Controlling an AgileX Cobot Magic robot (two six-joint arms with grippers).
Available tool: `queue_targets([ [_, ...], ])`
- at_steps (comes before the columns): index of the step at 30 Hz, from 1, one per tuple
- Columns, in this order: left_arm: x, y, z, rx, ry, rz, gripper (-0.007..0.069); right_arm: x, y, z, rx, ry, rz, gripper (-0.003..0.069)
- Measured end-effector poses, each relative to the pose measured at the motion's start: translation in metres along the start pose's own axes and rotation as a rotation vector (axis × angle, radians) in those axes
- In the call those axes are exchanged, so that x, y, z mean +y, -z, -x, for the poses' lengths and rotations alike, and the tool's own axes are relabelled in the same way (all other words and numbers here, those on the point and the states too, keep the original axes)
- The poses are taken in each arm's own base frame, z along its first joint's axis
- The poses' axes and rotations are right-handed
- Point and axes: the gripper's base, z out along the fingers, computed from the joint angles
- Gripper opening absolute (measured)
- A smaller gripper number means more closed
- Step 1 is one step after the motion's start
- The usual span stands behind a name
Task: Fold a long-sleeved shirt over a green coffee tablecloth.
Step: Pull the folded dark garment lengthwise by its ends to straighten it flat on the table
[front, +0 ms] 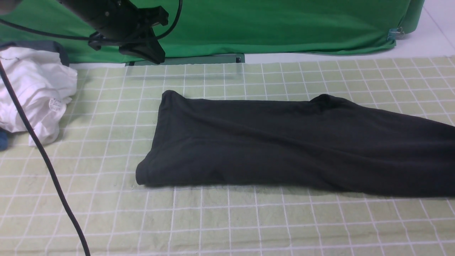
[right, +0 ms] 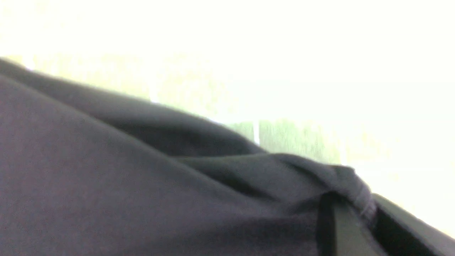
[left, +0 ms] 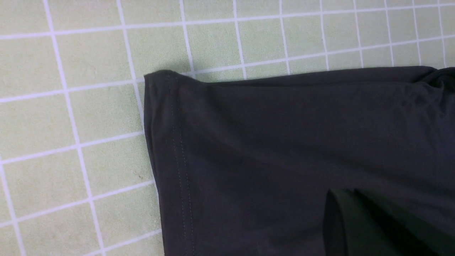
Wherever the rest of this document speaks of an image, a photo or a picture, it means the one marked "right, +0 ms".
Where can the dark gray long-sleeve shirt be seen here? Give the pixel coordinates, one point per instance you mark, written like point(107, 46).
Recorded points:
point(85, 172)

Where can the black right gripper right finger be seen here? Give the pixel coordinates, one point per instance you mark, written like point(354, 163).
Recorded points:
point(402, 234)

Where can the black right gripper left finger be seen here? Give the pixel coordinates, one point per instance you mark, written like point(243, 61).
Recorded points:
point(341, 232)

